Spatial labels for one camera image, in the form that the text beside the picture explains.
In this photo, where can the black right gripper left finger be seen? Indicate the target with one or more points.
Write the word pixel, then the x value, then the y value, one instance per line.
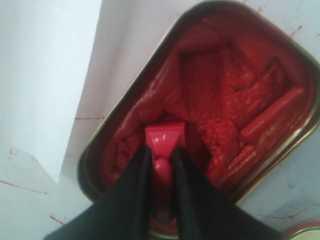
pixel 122 213

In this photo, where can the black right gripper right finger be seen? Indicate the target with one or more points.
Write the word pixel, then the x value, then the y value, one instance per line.
pixel 204 213

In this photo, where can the red plastic stamp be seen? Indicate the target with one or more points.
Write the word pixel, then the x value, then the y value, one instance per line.
pixel 163 139

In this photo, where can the red ink paste tin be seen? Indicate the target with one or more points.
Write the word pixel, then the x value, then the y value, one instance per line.
pixel 246 92

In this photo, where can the brass tin lid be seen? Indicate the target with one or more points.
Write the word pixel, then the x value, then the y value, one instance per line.
pixel 305 231

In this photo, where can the white paper sheet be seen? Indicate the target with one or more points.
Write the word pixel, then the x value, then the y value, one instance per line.
pixel 127 33

